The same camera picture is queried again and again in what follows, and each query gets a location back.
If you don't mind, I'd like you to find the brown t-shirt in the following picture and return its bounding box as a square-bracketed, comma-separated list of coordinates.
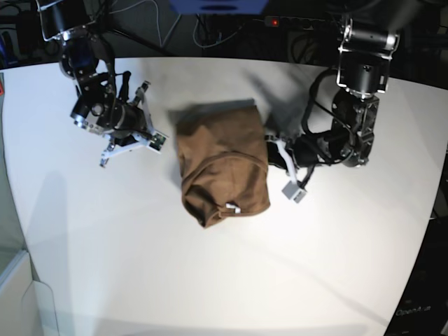
[175, 100, 270, 228]

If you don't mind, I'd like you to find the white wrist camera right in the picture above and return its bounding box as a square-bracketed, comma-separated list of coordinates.
[147, 132, 168, 153]

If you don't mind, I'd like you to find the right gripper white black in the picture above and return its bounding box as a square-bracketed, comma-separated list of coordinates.
[99, 80, 162, 168]

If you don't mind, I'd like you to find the white power strip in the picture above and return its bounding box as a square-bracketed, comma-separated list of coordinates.
[262, 15, 339, 31]

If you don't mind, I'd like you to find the grey cable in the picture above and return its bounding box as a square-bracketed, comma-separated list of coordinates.
[115, 0, 183, 48]

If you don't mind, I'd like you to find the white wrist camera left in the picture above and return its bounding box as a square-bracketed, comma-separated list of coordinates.
[282, 181, 307, 204]

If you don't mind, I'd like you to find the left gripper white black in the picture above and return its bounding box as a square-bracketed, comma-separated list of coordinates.
[265, 132, 326, 186]

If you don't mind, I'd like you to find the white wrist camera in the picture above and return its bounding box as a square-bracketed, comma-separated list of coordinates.
[282, 181, 307, 204]
[147, 132, 168, 153]

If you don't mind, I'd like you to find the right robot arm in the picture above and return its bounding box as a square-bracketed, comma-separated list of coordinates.
[36, 1, 167, 167]

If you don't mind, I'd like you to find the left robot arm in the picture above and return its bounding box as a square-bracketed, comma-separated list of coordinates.
[265, 14, 400, 188]

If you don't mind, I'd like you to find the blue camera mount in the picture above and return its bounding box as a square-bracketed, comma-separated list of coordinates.
[170, 0, 269, 15]

